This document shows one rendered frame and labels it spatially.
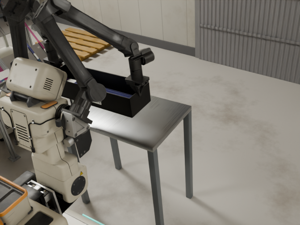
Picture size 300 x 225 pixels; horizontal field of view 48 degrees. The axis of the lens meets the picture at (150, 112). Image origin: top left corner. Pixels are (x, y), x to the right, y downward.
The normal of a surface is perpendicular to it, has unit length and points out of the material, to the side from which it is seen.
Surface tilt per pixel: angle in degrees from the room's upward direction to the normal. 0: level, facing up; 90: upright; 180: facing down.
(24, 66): 48
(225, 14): 90
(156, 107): 0
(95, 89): 69
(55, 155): 90
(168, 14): 90
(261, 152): 0
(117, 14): 90
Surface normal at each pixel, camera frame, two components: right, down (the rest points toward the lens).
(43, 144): 0.84, 0.24
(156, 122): -0.08, -0.83
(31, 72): -0.45, -0.18
